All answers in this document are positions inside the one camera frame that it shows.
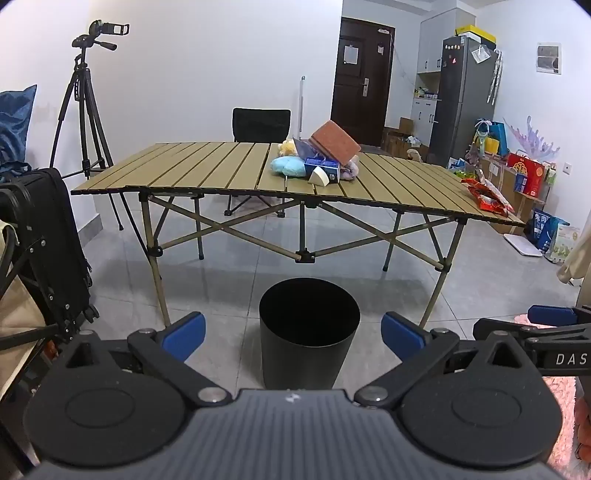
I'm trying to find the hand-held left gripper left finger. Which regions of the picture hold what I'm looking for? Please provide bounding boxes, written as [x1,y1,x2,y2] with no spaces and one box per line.
[67,312,232,407]

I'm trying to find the black trash bin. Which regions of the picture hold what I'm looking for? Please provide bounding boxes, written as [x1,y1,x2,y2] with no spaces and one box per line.
[259,278,361,391]

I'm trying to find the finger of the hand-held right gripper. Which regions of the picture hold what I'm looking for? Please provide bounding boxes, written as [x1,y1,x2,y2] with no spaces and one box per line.
[473,318,591,347]
[527,305,591,328]

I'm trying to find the red snack packet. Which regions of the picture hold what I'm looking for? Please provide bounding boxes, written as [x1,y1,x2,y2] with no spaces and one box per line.
[468,187,515,218]
[462,178,498,197]

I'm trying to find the lilac fluffy cloth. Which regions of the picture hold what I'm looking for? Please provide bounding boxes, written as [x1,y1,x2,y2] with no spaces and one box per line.
[339,154,362,182]

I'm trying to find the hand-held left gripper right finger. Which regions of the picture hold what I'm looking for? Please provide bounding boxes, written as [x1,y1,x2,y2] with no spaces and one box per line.
[355,312,527,409]

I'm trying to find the black camcorder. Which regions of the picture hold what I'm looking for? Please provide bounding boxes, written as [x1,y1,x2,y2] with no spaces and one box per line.
[88,19,130,38]

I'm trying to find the purple coral decoration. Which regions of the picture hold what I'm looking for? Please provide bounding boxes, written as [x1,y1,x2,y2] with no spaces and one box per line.
[503,115,561,163]

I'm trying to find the green and white bag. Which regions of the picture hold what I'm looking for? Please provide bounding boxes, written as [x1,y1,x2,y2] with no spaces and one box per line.
[551,224,581,264]

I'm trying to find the cardboard boxes by door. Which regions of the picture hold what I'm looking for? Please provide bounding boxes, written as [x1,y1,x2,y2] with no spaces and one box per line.
[381,117,432,160]

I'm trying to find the pink fluffy rug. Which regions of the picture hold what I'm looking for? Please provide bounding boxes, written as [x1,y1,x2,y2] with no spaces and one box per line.
[512,314,591,467]

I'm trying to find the blue and white bag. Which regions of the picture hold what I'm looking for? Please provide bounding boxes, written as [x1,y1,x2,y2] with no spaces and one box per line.
[531,209,571,253]

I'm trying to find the blue tissue pack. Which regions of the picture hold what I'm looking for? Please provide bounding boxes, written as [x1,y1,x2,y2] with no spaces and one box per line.
[304,157,342,184]

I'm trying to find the tan folding table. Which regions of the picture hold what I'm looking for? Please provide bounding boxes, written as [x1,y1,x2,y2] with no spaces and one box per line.
[71,141,527,330]

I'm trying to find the white cabinet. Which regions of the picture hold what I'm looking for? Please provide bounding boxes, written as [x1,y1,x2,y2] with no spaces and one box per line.
[411,9,477,148]

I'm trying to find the grey refrigerator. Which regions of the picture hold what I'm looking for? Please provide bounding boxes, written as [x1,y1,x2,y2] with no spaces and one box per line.
[427,36,502,169]

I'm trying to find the black suitcase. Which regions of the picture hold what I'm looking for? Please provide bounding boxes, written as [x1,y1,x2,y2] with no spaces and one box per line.
[0,167,100,342]

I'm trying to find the light blue plush toy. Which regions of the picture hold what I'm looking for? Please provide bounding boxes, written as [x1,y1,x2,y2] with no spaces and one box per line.
[270,156,308,179]

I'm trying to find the black tripod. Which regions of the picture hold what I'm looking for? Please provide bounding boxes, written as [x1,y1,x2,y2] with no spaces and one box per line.
[48,36,125,232]

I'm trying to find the beige curtain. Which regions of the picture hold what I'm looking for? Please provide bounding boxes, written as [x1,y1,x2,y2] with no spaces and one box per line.
[556,226,591,287]

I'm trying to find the black folding chair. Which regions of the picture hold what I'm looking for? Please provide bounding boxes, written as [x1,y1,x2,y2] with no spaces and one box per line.
[224,107,293,217]

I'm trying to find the blue gift bag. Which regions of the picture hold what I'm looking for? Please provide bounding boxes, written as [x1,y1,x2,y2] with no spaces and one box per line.
[475,120,509,158]

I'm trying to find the large cardboard box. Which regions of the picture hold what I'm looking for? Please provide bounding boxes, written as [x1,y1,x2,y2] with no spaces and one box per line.
[480,157,546,236]

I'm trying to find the yellow box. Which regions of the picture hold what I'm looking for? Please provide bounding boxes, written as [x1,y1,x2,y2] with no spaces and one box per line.
[455,24,498,45]

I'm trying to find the white bathroom scale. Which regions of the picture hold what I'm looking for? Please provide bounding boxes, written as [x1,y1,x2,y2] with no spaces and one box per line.
[503,233,544,258]

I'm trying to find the black wheeled cart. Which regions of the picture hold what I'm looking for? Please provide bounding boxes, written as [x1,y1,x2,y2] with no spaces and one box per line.
[0,185,90,402]

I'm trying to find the dark brown door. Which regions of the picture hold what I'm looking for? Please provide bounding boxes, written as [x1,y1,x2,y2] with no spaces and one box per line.
[330,16,397,148]

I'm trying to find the brown rectangular block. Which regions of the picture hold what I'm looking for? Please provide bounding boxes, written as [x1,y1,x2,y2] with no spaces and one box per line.
[310,121,362,165]

